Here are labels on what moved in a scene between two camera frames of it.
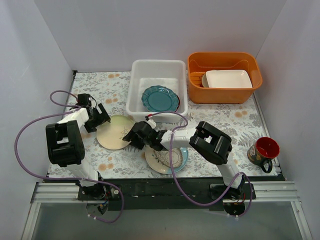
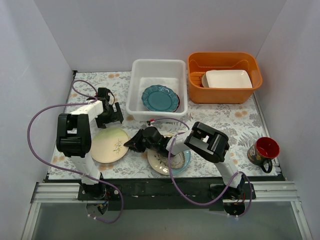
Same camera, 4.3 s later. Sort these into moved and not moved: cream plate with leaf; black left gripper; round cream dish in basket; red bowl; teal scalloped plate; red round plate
Moved: cream plate with leaf; black left gripper
Not moved: teal scalloped plate; red bowl; red round plate; round cream dish in basket
